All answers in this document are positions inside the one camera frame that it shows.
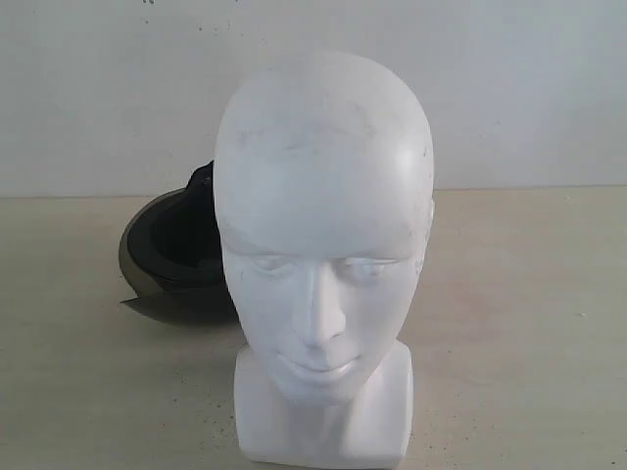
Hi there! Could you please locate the white mannequin head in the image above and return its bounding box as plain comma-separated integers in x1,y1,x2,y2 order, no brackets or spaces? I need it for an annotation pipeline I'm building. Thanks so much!
214,52,434,436

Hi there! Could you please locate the black helmet with visor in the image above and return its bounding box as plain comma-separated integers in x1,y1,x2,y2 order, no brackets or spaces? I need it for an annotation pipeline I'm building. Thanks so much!
118,159,244,335

